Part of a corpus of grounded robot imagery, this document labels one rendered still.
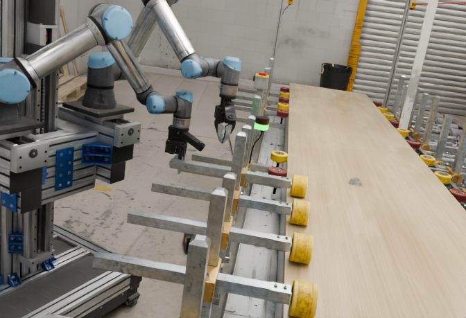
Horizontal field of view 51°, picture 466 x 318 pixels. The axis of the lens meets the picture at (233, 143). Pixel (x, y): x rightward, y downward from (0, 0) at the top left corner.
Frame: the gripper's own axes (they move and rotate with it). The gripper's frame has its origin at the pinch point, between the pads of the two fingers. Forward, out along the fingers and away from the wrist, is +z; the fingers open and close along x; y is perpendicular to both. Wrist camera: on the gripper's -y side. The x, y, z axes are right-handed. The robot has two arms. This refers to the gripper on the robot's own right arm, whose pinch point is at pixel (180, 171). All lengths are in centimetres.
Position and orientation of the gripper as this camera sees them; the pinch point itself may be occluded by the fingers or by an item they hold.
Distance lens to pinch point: 216.5
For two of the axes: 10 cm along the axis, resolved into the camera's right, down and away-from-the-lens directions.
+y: -9.8, -1.6, 0.7
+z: -1.4, 9.5, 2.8
